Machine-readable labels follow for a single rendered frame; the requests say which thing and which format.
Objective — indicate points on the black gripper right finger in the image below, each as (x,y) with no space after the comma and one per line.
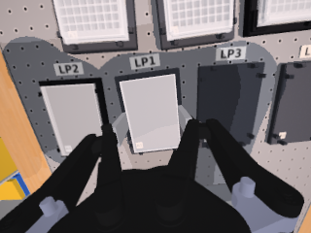
(267,203)

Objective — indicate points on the grey operator panel with coloured buttons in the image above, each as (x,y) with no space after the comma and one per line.
(221,191)

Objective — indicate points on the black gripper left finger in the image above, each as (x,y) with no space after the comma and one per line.
(61,192)

